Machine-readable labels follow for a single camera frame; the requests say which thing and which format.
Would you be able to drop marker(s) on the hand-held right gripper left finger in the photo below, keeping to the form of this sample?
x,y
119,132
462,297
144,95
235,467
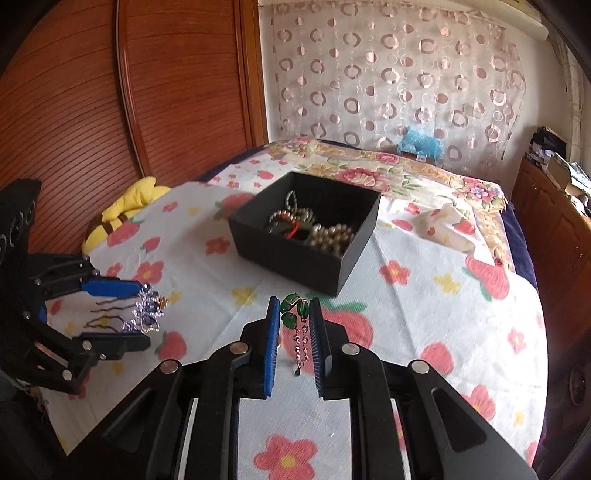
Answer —
x,y
273,350

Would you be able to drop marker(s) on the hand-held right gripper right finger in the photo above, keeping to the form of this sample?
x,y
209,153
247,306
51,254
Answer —
x,y
318,355

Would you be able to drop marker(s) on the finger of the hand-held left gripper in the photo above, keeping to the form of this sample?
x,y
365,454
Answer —
x,y
115,344
111,288

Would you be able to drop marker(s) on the green bead dangle hairpin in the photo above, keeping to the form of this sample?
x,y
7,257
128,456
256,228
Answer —
x,y
291,318

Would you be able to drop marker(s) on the silver flower hair comb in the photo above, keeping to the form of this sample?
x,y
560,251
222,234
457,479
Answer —
x,y
144,314

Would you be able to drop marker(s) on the black square box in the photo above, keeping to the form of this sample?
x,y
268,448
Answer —
x,y
295,272

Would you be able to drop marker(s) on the pale green jade bangle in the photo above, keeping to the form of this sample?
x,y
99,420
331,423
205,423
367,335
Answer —
x,y
279,229

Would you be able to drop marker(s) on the yellow plush toy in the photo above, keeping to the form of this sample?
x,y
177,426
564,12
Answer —
x,y
120,212

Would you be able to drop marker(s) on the wooden wardrobe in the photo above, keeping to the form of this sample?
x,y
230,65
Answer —
x,y
92,115

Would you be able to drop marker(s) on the floral blanket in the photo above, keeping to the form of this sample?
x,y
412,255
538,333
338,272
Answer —
x,y
369,170

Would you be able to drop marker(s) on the dark blue bed cover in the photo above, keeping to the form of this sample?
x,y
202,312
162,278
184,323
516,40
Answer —
x,y
519,249

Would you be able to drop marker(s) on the blue plastic bag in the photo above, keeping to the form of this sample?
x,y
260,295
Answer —
x,y
420,143

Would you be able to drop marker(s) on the wooden cabinet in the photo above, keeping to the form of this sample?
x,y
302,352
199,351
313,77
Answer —
x,y
554,230

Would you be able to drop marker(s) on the sheer circle-patterned curtain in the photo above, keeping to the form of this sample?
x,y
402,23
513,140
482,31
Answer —
x,y
397,78

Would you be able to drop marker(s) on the cardboard box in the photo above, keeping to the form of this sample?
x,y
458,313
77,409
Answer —
x,y
568,173

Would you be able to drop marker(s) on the pile of dark clothes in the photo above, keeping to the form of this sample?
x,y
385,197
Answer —
x,y
545,143

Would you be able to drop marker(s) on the pale window curtain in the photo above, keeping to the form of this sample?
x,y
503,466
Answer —
x,y
575,92

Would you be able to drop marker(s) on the cream air conditioner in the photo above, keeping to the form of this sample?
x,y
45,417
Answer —
x,y
528,23

